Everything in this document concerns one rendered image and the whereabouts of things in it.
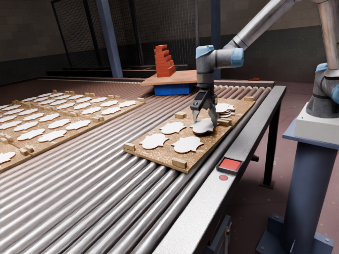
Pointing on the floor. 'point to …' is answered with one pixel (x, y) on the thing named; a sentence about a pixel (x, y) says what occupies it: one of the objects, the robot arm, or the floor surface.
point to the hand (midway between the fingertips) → (204, 125)
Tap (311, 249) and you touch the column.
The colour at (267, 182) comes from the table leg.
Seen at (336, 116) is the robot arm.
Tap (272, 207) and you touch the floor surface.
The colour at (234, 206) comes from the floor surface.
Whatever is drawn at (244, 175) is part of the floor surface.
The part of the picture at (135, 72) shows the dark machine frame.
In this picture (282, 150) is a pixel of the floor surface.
